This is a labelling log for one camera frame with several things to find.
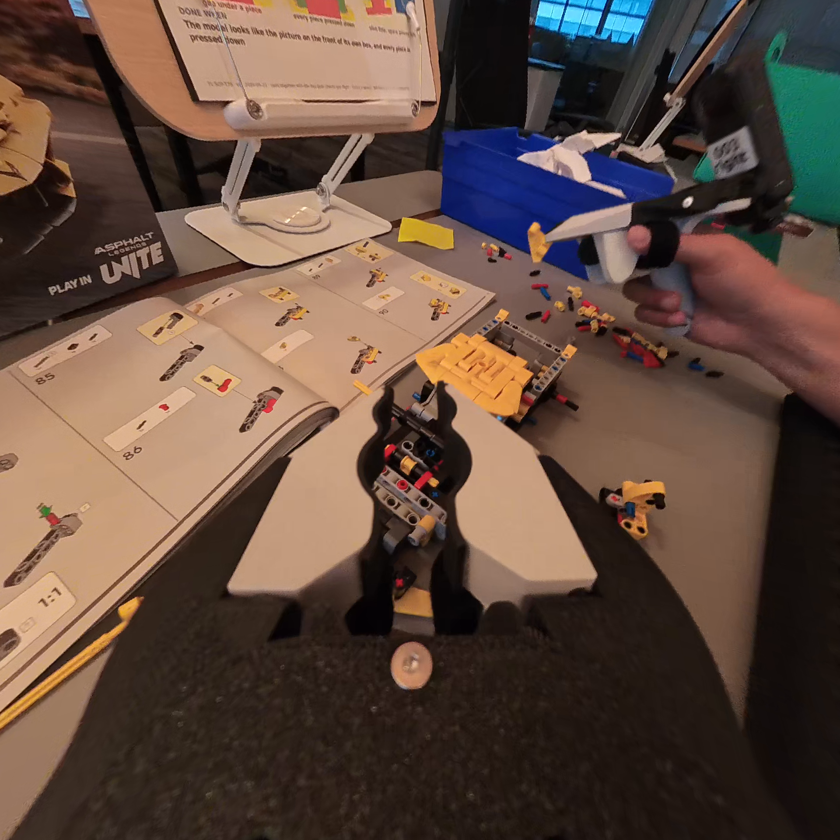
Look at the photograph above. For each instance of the person's right hand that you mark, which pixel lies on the person's right hand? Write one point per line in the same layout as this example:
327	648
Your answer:
728	295

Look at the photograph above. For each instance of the yellow black brick car model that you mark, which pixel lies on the yellow black brick car model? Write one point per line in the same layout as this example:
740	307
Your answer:
479	367

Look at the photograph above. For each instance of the crumpled white paper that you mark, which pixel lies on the crumpled white paper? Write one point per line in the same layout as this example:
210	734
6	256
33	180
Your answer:
564	157

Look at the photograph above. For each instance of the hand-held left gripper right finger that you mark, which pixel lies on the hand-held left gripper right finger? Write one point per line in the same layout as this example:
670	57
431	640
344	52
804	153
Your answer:
525	518

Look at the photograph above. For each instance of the yellow paper sheet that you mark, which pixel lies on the yellow paper sheet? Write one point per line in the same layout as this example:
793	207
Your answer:
426	234

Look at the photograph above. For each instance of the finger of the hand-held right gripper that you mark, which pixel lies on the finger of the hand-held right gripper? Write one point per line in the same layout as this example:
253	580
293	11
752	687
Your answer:
604	222

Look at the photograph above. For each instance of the wooden white book stand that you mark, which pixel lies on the wooden white book stand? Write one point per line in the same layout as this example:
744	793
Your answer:
705	56
197	111

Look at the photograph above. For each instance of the grey building instruction booklet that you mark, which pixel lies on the grey building instruction booklet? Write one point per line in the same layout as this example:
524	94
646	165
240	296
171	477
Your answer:
164	426

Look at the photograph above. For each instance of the dark toy car box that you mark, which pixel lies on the dark toy car box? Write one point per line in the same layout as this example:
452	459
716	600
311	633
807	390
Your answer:
65	197

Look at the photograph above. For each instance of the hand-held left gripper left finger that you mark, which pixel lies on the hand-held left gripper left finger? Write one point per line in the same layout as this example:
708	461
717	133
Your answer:
302	525

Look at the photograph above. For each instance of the printed instruction sheet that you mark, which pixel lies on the printed instruction sheet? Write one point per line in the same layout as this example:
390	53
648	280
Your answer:
295	59

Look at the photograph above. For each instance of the yellow brick separator tool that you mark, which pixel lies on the yellow brick separator tool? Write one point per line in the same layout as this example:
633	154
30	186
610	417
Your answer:
72	656

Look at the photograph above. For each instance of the small yellow black brick assembly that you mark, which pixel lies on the small yellow black brick assembly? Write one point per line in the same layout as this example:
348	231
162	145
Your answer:
640	495

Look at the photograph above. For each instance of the bright green bin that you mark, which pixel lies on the bright green bin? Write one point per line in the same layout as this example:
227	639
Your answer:
814	131

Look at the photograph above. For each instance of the yellow curved wedge brick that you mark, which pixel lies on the yellow curved wedge brick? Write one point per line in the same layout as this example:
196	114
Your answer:
539	241

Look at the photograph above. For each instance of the blue plastic bin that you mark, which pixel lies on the blue plastic bin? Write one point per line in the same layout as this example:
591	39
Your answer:
499	190

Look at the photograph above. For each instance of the grey desk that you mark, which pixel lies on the grey desk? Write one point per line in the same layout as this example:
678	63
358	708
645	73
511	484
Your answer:
656	433

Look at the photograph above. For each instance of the black dimpled pad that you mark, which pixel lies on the black dimpled pad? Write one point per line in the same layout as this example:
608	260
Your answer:
800	590

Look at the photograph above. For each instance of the scattered small loose bricks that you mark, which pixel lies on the scattered small loose bricks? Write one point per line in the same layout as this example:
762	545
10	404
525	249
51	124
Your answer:
594	321

